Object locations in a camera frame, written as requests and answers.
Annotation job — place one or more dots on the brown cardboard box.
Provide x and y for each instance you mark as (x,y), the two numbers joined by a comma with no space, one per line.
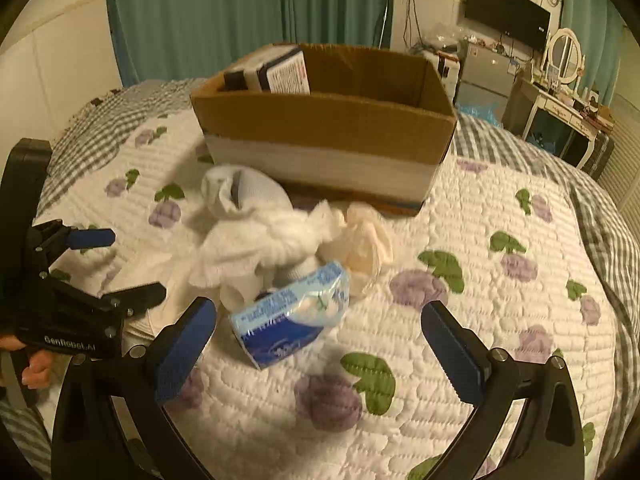
(325,140)

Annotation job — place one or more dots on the grey small fridge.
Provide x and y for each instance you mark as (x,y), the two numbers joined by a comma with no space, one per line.
(487,75)

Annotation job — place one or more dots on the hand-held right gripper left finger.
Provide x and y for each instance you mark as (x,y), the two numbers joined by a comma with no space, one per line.
(184,352)

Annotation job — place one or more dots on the pale green curtain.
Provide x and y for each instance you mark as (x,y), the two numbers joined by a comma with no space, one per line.
(595,15)

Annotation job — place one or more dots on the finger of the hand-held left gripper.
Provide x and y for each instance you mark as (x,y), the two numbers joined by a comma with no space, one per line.
(92,238)
(142,296)

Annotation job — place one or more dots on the white small appliance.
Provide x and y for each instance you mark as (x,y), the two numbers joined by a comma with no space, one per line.
(446,72)

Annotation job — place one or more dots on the white floral quilt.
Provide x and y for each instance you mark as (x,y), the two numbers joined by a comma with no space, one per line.
(450,310)

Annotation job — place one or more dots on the blue plastic bag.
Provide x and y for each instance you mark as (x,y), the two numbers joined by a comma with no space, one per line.
(477,111)

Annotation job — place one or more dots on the white vanity table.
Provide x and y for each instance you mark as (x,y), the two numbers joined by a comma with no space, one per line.
(555,110)

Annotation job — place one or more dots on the white cloth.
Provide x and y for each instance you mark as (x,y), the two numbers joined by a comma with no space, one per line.
(260,250)

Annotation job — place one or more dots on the person's left hand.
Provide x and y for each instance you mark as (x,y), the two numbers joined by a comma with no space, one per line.
(34,371)

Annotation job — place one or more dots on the cream sock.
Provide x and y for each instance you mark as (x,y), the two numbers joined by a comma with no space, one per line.
(362,247)

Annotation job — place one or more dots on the black flat television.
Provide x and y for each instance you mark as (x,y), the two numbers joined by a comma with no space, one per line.
(507,10)

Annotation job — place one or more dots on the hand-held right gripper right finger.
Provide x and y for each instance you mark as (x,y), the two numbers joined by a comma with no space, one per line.
(456,355)

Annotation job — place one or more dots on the white oval mirror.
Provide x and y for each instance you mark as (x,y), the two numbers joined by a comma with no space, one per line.
(565,55)

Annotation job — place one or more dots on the blue tissue packet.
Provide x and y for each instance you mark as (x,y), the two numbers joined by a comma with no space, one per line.
(294,316)

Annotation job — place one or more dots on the grey checked bed sheet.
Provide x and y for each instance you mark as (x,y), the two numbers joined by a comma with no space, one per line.
(615,260)

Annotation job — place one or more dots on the dark storage trunk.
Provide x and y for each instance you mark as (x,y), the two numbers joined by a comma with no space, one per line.
(595,152)

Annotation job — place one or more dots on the white grey sock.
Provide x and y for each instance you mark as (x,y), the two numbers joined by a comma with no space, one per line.
(240,192)

